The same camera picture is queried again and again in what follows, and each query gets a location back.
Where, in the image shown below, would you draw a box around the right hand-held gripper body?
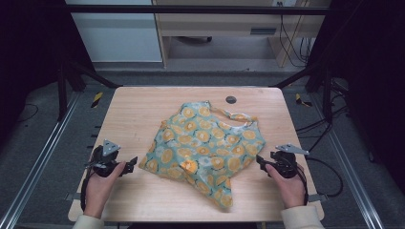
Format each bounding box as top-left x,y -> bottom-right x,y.
269,143 -> 310,179

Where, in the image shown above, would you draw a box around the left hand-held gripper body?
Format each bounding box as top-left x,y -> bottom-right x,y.
85,138 -> 129,178

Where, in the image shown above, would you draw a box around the green orange floral cloth bag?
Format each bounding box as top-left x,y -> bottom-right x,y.
138,100 -> 267,210

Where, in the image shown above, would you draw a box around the person's right hand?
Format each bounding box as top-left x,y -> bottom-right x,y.
265,163 -> 307,210

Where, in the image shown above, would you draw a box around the person's left hand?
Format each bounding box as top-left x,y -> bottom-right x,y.
83,160 -> 127,219

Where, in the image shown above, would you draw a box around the yellow black tape strip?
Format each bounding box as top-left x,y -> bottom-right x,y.
91,92 -> 104,109
294,93 -> 313,108

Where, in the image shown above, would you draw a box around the dark curtain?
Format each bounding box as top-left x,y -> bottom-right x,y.
0,0 -> 96,144
307,0 -> 405,189

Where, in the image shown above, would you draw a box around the white cabinet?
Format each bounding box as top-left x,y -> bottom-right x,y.
64,0 -> 163,64

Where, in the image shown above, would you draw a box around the light wooden desk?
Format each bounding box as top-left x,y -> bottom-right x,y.
152,0 -> 332,69

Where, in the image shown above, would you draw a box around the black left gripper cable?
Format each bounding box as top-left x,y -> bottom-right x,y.
79,165 -> 96,213

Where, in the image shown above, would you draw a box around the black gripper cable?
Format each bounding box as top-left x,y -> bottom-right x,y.
79,165 -> 96,213
295,156 -> 345,206

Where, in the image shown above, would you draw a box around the black floor cables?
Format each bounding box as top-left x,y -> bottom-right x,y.
295,79 -> 352,155

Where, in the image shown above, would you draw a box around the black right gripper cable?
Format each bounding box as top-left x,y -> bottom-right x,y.
295,156 -> 345,206

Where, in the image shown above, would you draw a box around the aluminium floor rail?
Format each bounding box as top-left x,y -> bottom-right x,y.
0,91 -> 82,229
309,94 -> 387,229

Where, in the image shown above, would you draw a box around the black metal frame stand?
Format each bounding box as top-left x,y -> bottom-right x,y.
272,62 -> 334,124
56,59 -> 120,122

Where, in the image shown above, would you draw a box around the thin black floor cable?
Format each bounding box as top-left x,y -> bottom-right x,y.
16,102 -> 40,124

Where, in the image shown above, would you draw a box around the black hanging desk cables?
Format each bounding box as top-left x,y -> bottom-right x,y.
276,1 -> 315,69

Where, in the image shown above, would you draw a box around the black horizontal frame bar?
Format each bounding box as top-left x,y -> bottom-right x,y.
63,4 -> 330,16

